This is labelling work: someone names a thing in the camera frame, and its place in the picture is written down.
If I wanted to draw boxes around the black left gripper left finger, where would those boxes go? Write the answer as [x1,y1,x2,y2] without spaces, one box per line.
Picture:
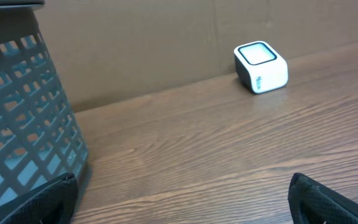
[0,172,78,224]

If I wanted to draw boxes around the grey plastic lattice basket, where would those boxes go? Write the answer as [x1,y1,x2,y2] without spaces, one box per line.
[0,1,88,206]

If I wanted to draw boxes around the white barcode scanner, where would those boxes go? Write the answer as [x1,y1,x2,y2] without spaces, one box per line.
[234,40,289,94]

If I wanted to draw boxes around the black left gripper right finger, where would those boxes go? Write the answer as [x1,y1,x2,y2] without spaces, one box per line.
[288,173,358,224]

